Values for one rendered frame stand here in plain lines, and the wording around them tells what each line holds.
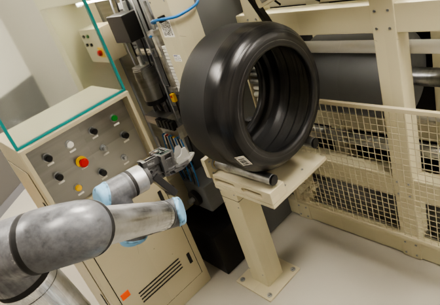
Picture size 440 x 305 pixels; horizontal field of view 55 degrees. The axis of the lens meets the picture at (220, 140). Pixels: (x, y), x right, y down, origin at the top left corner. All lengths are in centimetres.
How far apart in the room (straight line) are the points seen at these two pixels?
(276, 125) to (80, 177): 93
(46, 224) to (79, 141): 122
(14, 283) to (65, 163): 117
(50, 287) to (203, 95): 84
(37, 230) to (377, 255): 204
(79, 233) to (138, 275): 153
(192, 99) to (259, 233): 99
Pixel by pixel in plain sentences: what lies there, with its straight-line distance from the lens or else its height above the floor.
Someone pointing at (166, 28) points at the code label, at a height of 151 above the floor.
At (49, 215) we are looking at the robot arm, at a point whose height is 148.
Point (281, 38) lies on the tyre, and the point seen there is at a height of 139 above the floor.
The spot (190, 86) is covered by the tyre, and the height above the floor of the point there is 134.
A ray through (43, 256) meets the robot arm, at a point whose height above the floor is 143.
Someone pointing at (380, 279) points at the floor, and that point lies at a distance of 243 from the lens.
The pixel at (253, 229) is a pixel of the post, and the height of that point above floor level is 42.
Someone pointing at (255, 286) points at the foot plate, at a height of 1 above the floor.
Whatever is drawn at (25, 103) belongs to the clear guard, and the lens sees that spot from 188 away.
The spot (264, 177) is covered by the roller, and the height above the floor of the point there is 92.
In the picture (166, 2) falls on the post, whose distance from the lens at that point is 172.
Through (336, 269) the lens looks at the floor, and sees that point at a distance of 250.
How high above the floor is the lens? 183
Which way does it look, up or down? 27 degrees down
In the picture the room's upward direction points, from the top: 19 degrees counter-clockwise
